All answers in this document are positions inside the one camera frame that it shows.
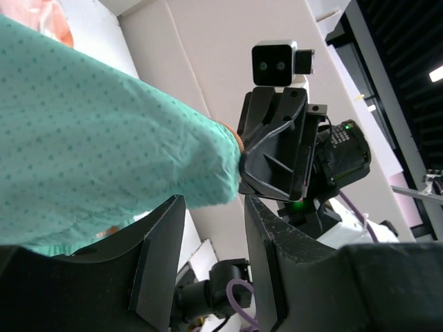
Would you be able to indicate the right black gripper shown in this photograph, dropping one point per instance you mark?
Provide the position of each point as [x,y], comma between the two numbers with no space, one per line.
[274,172]

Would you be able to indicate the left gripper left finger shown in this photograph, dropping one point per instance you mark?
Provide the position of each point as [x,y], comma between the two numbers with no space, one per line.
[124,282]

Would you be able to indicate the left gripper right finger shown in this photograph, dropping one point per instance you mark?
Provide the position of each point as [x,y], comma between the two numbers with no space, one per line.
[303,285]

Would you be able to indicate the orange and teal jacket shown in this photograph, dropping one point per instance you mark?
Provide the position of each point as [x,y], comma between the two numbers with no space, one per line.
[86,147]

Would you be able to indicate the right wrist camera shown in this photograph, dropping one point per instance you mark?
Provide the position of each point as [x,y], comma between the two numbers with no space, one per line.
[277,63]

